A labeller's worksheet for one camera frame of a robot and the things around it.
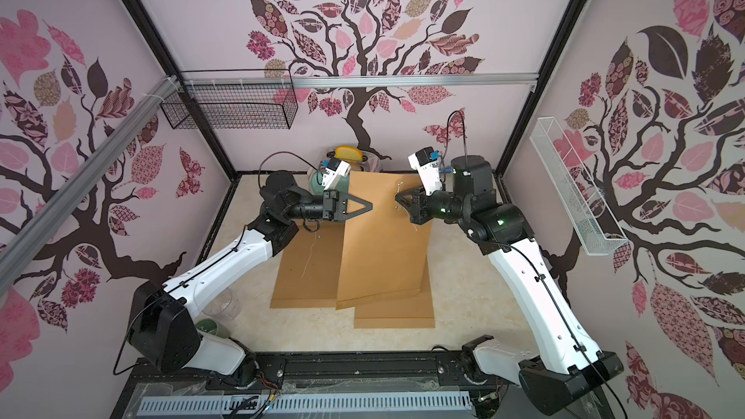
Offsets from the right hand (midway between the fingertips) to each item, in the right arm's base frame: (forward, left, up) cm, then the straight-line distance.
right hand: (399, 202), depth 64 cm
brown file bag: (-8, +4, -9) cm, 12 cm away
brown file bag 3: (+1, +28, -37) cm, 46 cm away
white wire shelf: (+4, -46, -5) cm, 46 cm away
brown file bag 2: (-12, -3, -38) cm, 39 cm away
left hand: (-3, +7, 0) cm, 8 cm away
